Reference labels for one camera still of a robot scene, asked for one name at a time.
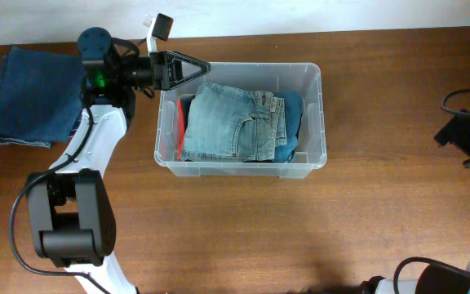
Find black garment red trim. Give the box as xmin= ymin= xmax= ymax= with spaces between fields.
xmin=177 ymin=95 xmax=195 ymax=160

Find light blue jeans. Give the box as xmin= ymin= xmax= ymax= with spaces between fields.
xmin=180 ymin=83 xmax=287 ymax=162

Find dark blue jeans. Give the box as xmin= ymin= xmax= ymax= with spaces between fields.
xmin=0 ymin=47 xmax=85 ymax=148

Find blue denim shorts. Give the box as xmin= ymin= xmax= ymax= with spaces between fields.
xmin=274 ymin=91 xmax=304 ymax=163

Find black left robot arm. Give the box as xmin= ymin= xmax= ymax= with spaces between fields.
xmin=18 ymin=27 xmax=211 ymax=293

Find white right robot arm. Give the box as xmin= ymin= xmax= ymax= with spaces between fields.
xmin=354 ymin=109 xmax=470 ymax=293

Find clear plastic storage bin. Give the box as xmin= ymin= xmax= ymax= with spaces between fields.
xmin=154 ymin=62 xmax=327 ymax=178

